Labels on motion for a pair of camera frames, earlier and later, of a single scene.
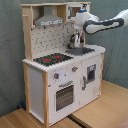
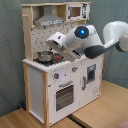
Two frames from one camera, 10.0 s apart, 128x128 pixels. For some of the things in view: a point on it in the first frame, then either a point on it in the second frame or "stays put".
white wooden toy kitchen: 60,79 stays put
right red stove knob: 74,69 stays put
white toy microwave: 72,9 stays put
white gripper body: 80,36 → 58,42
